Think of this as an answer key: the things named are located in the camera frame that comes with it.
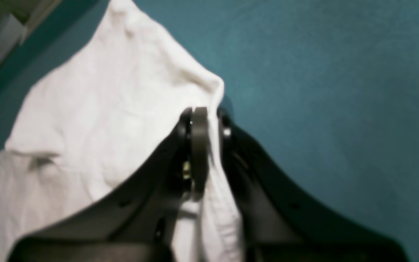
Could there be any teal table cloth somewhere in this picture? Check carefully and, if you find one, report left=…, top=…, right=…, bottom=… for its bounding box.
left=0, top=0, right=419, bottom=262

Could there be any white T-shirt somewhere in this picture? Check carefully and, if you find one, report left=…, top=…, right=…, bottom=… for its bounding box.
left=0, top=0, right=245, bottom=262

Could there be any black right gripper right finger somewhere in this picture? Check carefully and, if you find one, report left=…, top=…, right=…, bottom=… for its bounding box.
left=218, top=108, right=408, bottom=262

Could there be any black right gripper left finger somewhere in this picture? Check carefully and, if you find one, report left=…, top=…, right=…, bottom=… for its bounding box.
left=8, top=107, right=208, bottom=262

